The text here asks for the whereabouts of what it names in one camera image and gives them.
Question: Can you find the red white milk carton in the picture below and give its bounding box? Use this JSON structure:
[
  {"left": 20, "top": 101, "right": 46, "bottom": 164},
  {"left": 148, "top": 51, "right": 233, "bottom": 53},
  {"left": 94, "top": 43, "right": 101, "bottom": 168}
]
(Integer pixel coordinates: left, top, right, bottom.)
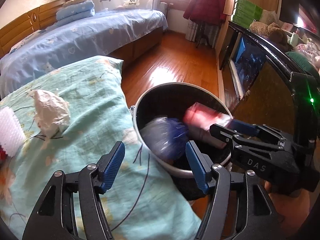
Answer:
[{"left": 183, "top": 102, "right": 232, "bottom": 149}]

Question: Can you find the white plastic bag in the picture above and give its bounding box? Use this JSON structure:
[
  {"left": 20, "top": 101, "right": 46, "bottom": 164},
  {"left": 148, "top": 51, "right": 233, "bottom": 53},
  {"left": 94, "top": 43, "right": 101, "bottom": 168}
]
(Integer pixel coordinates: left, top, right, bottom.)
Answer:
[{"left": 28, "top": 89, "right": 71, "bottom": 138}]

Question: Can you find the blue plastic snack wrapper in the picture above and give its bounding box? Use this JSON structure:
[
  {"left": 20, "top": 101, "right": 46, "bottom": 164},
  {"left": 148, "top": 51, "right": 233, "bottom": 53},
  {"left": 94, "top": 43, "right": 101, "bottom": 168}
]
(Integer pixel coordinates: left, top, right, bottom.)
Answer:
[{"left": 140, "top": 116, "right": 189, "bottom": 161}]

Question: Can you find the red black foil snack bag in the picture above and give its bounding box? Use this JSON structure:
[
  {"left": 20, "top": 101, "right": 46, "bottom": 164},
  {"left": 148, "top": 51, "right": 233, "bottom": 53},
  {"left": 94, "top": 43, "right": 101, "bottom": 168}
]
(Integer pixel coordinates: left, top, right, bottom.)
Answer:
[{"left": 0, "top": 147, "right": 7, "bottom": 161}]

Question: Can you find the black round trash bin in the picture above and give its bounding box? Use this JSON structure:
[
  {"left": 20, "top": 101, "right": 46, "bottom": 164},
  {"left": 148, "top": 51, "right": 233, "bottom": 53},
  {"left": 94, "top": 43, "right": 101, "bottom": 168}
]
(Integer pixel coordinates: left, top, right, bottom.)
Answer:
[{"left": 132, "top": 81, "right": 234, "bottom": 178}]

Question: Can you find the person's right hand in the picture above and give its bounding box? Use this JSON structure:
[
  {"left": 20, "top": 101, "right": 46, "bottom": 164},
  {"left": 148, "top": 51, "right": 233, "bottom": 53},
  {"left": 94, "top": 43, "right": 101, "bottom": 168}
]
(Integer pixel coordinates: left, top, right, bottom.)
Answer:
[{"left": 265, "top": 181, "right": 310, "bottom": 237}]

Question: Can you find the white bubble wrap sheet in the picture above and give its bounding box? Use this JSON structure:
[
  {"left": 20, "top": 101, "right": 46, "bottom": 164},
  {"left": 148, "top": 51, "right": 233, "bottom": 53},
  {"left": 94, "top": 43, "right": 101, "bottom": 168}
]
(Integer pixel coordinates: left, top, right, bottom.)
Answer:
[{"left": 1, "top": 106, "right": 26, "bottom": 158}]

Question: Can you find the light green floral bedsheet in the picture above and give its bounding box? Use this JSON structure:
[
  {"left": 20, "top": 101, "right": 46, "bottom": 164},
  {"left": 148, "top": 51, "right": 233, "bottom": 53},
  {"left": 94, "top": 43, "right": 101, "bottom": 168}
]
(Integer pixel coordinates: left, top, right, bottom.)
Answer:
[{"left": 1, "top": 56, "right": 201, "bottom": 239}]

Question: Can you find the brown plush toy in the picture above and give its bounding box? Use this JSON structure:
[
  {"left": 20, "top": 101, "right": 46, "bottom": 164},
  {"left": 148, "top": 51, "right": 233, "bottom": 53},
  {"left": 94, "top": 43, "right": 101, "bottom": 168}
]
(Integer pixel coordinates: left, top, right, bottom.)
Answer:
[{"left": 249, "top": 21, "right": 288, "bottom": 46}]

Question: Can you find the black monitor screen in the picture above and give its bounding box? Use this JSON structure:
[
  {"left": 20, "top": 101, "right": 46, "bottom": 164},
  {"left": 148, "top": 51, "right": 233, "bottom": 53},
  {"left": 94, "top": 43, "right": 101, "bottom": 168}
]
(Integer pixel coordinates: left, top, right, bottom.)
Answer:
[{"left": 279, "top": 0, "right": 300, "bottom": 24}]

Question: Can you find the stack of green boxes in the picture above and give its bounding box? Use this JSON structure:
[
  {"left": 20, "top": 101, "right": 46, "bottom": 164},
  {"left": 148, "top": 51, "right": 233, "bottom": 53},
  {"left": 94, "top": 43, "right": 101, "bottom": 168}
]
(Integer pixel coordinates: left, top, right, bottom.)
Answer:
[{"left": 231, "top": 0, "right": 263, "bottom": 29}]

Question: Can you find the dark red hanging jacket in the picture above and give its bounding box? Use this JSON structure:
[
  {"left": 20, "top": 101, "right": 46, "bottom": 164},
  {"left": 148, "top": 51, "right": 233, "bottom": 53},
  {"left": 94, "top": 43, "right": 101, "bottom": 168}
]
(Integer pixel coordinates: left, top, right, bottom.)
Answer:
[{"left": 183, "top": 0, "right": 226, "bottom": 26}]

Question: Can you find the blue quilt bed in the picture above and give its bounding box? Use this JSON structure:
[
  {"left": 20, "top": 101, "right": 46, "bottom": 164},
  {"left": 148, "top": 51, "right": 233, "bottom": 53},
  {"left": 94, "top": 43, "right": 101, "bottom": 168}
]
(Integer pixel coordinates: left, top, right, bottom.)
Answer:
[{"left": 1, "top": 9, "right": 168, "bottom": 98}]

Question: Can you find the wooden headboard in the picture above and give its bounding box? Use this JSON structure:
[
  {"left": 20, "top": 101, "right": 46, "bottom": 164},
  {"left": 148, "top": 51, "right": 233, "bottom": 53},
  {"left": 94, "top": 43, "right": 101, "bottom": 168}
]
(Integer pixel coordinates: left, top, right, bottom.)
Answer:
[{"left": 0, "top": 0, "right": 69, "bottom": 57}]

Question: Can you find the folded blue blanket stack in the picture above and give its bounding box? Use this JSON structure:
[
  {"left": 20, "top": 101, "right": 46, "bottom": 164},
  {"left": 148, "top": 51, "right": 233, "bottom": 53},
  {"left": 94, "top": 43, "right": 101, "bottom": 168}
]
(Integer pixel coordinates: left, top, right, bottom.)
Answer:
[{"left": 55, "top": 0, "right": 95, "bottom": 27}]

